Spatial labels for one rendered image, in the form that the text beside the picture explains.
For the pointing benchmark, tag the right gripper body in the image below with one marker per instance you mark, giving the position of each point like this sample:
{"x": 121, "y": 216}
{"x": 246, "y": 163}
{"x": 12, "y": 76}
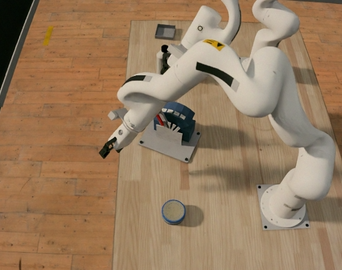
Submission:
{"x": 172, "y": 59}

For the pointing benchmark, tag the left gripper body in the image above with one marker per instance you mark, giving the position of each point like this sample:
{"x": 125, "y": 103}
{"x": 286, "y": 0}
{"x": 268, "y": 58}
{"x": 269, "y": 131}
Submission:
{"x": 125, "y": 135}

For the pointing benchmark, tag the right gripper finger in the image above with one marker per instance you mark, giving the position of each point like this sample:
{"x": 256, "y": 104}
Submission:
{"x": 165, "y": 64}

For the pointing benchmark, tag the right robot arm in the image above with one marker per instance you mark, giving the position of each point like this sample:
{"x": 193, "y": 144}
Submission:
{"x": 280, "y": 20}

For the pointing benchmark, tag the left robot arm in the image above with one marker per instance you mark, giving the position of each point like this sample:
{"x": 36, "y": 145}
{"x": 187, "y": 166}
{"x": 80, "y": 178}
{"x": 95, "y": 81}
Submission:
{"x": 267, "y": 88}

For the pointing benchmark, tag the white bottle with black cap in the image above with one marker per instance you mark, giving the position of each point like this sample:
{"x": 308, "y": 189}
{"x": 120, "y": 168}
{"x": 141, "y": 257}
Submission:
{"x": 159, "y": 58}

